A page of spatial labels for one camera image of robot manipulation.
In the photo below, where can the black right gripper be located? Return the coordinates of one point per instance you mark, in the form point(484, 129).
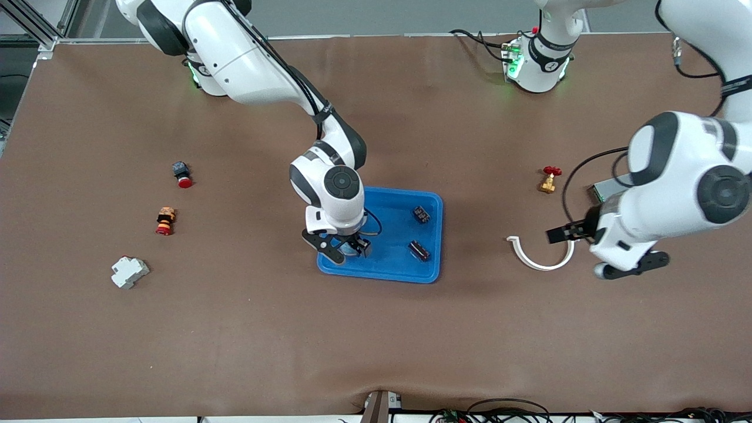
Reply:
point(353, 239)

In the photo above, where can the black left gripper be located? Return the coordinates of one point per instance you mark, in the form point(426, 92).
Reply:
point(588, 227)

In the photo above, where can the blue call bell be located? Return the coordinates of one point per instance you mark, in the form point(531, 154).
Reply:
point(350, 249)

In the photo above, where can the dark brown electrolytic capacitor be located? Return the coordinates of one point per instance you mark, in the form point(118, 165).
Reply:
point(420, 214)
point(419, 251)

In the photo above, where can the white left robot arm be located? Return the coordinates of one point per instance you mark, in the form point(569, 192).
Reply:
point(675, 176)

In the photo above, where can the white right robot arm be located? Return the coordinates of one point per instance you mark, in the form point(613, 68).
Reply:
point(247, 64)

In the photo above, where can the blue plastic tray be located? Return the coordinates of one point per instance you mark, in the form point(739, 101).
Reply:
point(393, 264)

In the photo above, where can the white curved plastic clamp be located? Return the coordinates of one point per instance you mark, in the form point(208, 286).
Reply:
point(529, 259)

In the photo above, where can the grey metal module box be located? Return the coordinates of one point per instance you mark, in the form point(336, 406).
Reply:
point(605, 189)

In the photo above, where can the brown table mat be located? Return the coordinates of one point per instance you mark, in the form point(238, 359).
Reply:
point(376, 341)

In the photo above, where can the base connector box green light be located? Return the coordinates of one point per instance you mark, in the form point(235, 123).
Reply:
point(512, 61)

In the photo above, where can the orange emergency stop button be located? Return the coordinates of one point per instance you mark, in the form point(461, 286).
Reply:
point(165, 221)

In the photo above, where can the white circuit breaker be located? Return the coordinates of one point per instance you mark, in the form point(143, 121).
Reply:
point(130, 272)

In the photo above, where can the grey metal mount post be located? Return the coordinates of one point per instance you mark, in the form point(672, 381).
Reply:
point(379, 408)

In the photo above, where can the red push button switch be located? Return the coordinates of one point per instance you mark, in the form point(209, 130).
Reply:
point(182, 174)

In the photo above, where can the aluminium frame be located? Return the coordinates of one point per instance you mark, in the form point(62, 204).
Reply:
point(34, 26)

